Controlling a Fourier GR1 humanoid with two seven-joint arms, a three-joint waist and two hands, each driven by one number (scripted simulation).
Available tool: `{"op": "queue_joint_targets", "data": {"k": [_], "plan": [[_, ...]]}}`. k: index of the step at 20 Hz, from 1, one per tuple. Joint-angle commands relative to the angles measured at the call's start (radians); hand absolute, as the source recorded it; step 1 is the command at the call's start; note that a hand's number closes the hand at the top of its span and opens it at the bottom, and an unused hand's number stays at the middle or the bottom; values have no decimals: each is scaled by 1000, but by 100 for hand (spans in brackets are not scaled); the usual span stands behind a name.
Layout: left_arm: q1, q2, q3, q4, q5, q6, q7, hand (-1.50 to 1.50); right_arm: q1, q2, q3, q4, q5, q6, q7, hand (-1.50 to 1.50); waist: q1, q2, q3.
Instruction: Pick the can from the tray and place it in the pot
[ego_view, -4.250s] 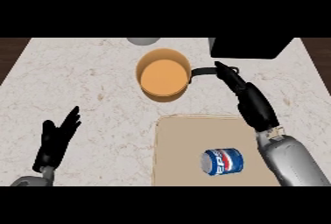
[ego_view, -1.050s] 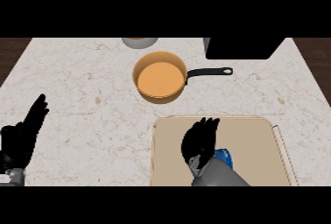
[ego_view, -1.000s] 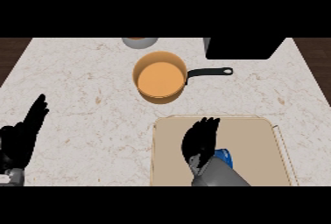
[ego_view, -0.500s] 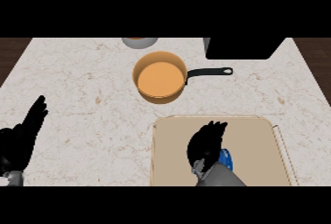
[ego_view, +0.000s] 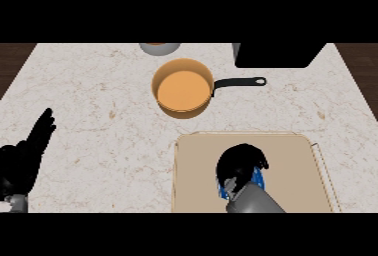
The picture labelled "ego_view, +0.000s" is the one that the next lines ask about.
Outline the grey bowl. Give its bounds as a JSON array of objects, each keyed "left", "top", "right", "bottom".
[{"left": 137, "top": 42, "right": 181, "bottom": 57}]

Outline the orange pot with black handle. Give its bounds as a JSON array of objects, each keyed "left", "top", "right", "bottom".
[{"left": 150, "top": 57, "right": 269, "bottom": 119}]

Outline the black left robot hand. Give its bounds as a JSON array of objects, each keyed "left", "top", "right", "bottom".
[{"left": 0, "top": 107, "right": 57, "bottom": 203}]

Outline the beige tray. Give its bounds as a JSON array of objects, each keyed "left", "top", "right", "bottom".
[{"left": 170, "top": 130, "right": 342, "bottom": 214}]

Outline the black appliance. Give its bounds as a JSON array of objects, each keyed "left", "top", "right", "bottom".
[{"left": 230, "top": 42, "right": 328, "bottom": 69}]

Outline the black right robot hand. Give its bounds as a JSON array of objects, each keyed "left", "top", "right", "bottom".
[{"left": 214, "top": 142, "right": 270, "bottom": 198}]

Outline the blue can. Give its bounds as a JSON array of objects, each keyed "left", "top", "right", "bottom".
[{"left": 217, "top": 166, "right": 267, "bottom": 201}]

